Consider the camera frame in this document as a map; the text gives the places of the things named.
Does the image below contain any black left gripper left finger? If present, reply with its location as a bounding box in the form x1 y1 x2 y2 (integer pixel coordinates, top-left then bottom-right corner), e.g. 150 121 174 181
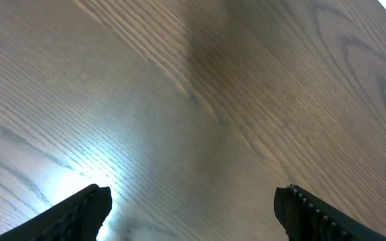
0 184 113 241

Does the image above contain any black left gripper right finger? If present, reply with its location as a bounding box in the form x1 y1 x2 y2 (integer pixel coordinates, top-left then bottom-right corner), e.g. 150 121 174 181
273 184 386 241

